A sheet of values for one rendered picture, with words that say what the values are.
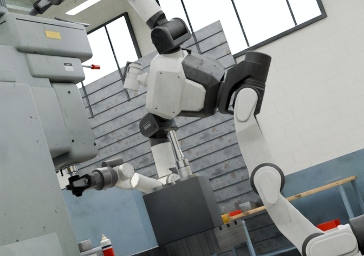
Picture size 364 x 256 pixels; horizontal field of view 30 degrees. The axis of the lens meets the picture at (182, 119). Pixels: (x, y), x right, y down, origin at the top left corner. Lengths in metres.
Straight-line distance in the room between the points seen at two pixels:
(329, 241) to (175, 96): 0.86
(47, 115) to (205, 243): 0.74
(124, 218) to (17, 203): 6.63
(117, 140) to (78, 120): 8.84
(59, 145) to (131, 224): 6.20
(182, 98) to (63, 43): 0.54
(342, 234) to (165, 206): 0.78
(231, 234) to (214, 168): 8.28
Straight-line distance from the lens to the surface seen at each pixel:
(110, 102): 11.59
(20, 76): 2.52
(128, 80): 2.96
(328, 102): 10.04
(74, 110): 2.69
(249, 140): 2.85
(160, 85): 2.86
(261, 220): 10.44
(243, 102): 2.83
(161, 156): 3.00
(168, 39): 2.83
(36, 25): 2.68
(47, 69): 2.63
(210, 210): 2.36
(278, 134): 10.29
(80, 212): 8.85
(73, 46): 2.81
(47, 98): 2.56
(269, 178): 2.79
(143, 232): 8.64
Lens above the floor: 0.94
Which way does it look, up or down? 9 degrees up
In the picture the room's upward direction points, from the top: 19 degrees counter-clockwise
